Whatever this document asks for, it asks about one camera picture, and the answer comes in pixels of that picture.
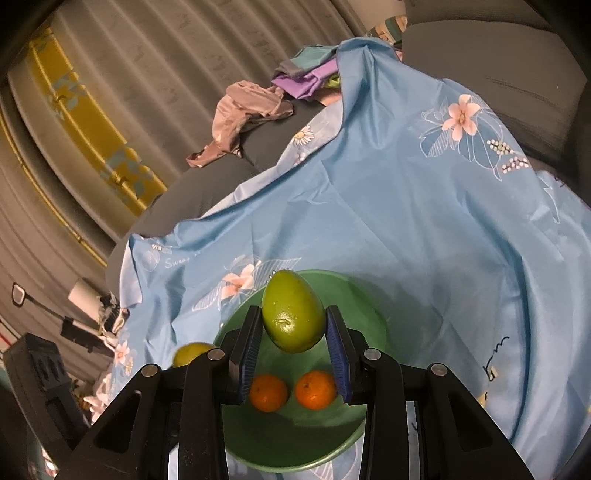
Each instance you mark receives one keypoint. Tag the grey sofa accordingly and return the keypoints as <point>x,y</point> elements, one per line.
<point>485,55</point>

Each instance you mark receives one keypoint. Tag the green mango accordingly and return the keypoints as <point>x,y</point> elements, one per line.
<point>291,314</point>

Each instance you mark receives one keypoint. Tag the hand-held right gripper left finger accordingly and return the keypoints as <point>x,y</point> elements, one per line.
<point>249,362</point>

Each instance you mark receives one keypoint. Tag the orange tangerine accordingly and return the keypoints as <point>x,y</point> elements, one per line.
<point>270,392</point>
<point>316,390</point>

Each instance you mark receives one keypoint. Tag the teal garment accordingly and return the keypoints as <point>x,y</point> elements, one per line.
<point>314,57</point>

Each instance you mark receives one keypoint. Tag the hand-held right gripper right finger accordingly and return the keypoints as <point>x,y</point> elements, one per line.
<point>340,364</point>

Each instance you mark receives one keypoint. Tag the black device on stand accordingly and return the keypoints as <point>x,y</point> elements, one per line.
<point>81,332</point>

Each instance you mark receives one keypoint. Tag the blue floral cloth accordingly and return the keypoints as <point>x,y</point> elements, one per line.
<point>392,207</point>

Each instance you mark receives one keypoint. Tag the grey curtain with yellow stripe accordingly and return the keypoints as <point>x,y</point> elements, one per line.
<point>161,60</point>

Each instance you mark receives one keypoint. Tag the white cylinder lamp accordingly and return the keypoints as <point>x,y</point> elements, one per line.
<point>83,297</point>

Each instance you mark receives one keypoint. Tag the green bowl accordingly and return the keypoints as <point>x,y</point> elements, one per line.
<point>323,434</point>

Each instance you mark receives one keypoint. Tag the floral patterned pillow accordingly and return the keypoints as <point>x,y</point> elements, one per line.
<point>388,30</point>

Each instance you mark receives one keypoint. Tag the beige pink garment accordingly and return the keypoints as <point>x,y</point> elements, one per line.
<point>231,120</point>

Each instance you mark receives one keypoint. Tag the purple garment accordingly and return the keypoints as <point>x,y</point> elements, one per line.
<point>300,85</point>

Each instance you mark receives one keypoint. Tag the yellow-green round fruit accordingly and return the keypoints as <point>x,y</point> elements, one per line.
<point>191,354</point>

